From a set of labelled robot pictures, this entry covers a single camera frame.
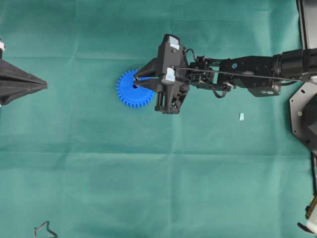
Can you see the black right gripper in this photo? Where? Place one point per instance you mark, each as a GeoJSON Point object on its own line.
{"type": "Point", "coordinates": [164, 75]}

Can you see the blue plastic gear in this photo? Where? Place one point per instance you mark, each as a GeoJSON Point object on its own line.
{"type": "Point", "coordinates": [131, 95]}

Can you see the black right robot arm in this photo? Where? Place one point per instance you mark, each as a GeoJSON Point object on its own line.
{"type": "Point", "coordinates": [261, 76]}

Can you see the green table cloth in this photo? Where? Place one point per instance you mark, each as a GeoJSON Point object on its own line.
{"type": "Point", "coordinates": [75, 156]}

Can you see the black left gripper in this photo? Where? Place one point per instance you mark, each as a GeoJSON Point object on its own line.
{"type": "Point", "coordinates": [16, 83]}

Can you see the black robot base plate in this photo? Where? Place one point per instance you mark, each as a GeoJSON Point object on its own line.
{"type": "Point", "coordinates": [303, 112]}

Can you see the black frame bar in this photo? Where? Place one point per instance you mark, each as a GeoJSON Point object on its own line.
{"type": "Point", "coordinates": [307, 10]}

